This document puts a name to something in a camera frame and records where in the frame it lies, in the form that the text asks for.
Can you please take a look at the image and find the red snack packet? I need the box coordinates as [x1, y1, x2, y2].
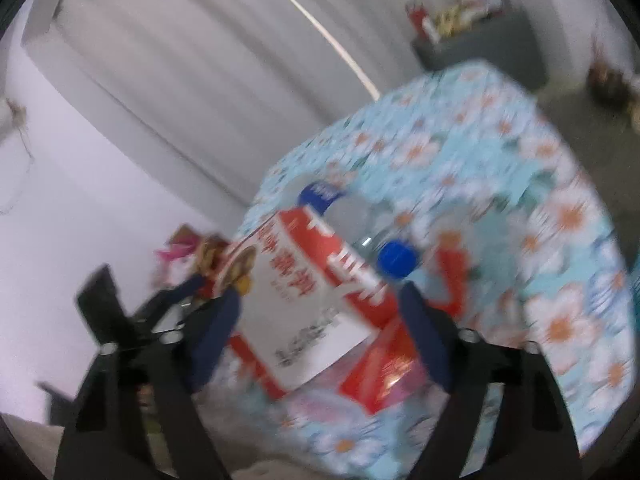
[340, 317, 426, 416]

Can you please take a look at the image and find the floral blue tablecloth table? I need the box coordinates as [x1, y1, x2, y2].
[220, 60, 633, 480]

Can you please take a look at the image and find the grey cabinet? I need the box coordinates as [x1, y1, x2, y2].
[411, 7, 548, 93]

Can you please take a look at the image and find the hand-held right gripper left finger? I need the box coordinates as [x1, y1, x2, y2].
[54, 287, 243, 480]

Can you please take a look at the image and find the thin white cable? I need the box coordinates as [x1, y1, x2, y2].
[240, 0, 381, 100]

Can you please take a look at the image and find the pink packet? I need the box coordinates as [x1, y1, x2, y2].
[155, 224, 203, 266]

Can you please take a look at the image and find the clear plastic bottle blue cap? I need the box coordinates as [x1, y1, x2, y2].
[296, 181, 420, 281]

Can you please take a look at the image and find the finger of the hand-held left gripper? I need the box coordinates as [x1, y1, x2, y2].
[131, 275, 206, 323]

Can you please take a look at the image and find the pile of snack packets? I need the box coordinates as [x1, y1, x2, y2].
[432, 0, 506, 36]

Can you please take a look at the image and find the dark box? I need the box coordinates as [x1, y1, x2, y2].
[585, 60, 630, 106]

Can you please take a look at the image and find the red jar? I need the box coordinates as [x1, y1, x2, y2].
[406, 1, 428, 41]

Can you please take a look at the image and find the orange red wrapper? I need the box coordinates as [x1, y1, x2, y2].
[432, 242, 473, 318]

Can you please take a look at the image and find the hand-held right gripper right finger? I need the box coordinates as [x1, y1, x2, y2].
[399, 281, 583, 480]

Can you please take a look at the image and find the white curtain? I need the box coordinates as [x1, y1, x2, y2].
[22, 0, 501, 226]

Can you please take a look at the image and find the red and white carton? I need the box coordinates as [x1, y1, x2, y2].
[200, 207, 401, 403]

